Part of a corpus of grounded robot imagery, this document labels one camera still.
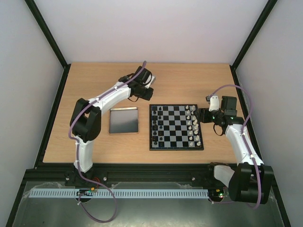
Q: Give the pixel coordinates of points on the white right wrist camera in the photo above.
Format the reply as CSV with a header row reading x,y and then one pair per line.
x,y
214,103

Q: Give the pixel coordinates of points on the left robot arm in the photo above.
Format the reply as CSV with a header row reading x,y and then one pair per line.
x,y
85,124

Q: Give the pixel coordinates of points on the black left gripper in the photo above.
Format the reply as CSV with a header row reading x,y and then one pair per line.
x,y
148,97

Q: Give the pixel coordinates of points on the black white chessboard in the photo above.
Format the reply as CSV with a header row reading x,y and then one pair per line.
x,y
175,127

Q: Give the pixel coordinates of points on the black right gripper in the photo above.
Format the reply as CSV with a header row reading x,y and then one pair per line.
x,y
203,115

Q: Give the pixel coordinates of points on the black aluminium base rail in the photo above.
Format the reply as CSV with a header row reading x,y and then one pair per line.
x,y
197,175

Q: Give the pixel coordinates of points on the white slotted cable duct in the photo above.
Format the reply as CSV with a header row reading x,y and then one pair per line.
x,y
121,193

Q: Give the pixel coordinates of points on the metal tray wooden rim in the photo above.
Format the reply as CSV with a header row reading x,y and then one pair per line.
x,y
124,120

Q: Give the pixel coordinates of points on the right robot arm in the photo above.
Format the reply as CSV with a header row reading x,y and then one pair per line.
x,y
251,181

